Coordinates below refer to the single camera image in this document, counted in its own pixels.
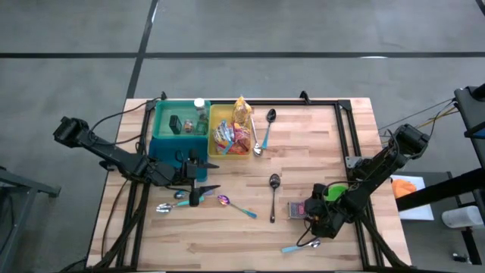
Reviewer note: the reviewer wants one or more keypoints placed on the orange roast beef ramen packet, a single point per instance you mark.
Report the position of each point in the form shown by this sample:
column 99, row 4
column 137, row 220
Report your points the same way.
column 242, row 138

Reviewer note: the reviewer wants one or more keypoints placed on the small glass saffron jar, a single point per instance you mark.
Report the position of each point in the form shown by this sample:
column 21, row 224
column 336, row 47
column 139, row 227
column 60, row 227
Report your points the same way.
column 188, row 126

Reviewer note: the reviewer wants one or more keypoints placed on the white plastic container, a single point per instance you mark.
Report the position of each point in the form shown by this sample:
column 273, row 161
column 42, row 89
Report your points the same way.
column 462, row 217

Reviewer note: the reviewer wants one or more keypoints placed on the small black floor item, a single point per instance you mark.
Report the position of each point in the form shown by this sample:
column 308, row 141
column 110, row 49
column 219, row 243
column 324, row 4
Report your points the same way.
column 460, row 258

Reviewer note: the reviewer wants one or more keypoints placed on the grey metal side table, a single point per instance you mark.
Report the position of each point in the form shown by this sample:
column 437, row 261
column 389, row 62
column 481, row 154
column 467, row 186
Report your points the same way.
column 22, row 186

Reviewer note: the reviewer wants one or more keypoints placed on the white paper sheet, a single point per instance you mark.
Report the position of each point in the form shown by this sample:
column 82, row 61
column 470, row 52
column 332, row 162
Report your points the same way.
column 417, row 212

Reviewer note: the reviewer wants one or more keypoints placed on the green-lidded herb spice jar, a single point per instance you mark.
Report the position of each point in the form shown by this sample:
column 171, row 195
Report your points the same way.
column 202, row 127

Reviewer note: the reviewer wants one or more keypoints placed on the rectangular metal spice tin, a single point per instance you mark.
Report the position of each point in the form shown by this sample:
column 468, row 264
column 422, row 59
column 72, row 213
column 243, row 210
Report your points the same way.
column 296, row 210

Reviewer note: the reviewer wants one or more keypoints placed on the green plastic bowl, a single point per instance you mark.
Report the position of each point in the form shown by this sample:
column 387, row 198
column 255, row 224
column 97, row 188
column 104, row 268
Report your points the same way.
column 335, row 191

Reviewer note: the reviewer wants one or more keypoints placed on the translucent yellow plastic bin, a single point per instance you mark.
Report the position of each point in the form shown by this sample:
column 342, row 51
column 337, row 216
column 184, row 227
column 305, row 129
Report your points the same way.
column 221, row 112

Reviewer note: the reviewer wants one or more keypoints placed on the plain silver spoon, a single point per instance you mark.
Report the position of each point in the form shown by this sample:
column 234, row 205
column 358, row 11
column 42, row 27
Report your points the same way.
column 258, row 151

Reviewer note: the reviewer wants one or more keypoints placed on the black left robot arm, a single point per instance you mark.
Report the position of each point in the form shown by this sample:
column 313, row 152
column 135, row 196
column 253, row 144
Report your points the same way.
column 110, row 151

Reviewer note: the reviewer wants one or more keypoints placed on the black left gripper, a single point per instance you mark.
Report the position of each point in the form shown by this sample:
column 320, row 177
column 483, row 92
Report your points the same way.
column 182, row 174

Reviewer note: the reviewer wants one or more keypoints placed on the black equipment stand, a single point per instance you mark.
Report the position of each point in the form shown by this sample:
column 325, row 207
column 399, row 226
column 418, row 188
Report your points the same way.
column 470, row 110

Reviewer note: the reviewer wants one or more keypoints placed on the white-lidded glass spice jar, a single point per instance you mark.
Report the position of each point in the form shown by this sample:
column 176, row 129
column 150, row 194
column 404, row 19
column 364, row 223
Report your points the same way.
column 199, row 103

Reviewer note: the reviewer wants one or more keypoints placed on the all-black metal spoon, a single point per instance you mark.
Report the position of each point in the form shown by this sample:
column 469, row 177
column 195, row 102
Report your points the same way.
column 274, row 181

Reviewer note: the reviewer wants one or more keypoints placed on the iridescent rainbow spoon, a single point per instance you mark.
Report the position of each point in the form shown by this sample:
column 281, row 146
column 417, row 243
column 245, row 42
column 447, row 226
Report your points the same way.
column 223, row 199

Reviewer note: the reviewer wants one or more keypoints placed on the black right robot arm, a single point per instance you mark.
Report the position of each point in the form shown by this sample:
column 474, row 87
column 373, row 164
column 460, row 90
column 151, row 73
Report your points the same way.
column 379, row 163

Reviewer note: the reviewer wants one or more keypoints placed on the orange cloth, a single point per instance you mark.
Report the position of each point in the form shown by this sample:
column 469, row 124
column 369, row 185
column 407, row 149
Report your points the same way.
column 403, row 188

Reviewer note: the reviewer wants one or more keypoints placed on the blue-striped low-sodium ramen packet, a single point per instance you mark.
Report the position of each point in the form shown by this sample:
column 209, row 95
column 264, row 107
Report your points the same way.
column 223, row 136

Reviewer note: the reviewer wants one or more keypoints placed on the dark green tea box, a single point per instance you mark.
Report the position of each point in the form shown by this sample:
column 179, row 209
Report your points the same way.
column 175, row 125

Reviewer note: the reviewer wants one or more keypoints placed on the grey metal mounting plate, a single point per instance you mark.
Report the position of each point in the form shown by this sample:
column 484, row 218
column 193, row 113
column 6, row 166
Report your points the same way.
column 351, row 162

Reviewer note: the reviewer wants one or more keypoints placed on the black frame clamp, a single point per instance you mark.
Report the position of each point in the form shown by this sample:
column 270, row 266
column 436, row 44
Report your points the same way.
column 304, row 98
column 163, row 95

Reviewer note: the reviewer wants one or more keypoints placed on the dark blue plastic bin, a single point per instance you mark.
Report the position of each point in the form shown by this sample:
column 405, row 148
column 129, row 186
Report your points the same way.
column 166, row 146

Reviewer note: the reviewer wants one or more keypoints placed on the yellow chicken ramen packet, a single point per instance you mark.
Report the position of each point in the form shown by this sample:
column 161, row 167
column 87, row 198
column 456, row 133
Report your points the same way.
column 241, row 112

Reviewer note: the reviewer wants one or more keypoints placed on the teal plastic bin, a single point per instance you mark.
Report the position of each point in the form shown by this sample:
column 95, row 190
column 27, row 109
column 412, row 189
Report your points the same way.
column 163, row 113

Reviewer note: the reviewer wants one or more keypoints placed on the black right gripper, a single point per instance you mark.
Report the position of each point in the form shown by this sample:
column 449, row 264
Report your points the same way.
column 327, row 216

